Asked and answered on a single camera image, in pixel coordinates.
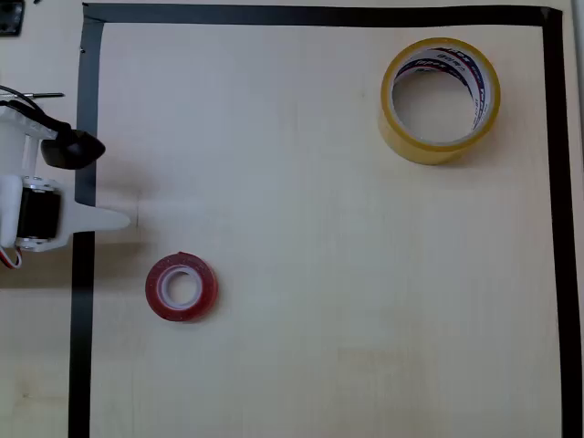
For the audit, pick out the black tape strip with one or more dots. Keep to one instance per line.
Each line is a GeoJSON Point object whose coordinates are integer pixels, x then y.
{"type": "Point", "coordinates": [319, 16]}
{"type": "Point", "coordinates": [561, 228]}
{"type": "Point", "coordinates": [82, 365]}

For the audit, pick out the large yellow tape roll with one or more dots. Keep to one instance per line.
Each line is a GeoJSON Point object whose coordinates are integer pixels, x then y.
{"type": "Point", "coordinates": [410, 150]}

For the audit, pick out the small red tape roll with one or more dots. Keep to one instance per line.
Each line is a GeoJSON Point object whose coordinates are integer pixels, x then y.
{"type": "Point", "coordinates": [210, 292]}

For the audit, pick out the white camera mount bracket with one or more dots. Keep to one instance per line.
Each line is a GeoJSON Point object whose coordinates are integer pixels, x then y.
{"type": "Point", "coordinates": [11, 137]}

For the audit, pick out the black plastic object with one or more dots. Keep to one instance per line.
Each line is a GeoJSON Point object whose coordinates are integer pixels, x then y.
{"type": "Point", "coordinates": [9, 18]}

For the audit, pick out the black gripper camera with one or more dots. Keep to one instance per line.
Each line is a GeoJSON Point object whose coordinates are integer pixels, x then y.
{"type": "Point", "coordinates": [73, 150]}

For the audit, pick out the thin metal tool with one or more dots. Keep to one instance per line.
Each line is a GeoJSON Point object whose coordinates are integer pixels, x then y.
{"type": "Point", "coordinates": [45, 95]}

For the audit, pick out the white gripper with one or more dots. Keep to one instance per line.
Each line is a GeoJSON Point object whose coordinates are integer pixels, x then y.
{"type": "Point", "coordinates": [40, 213]}

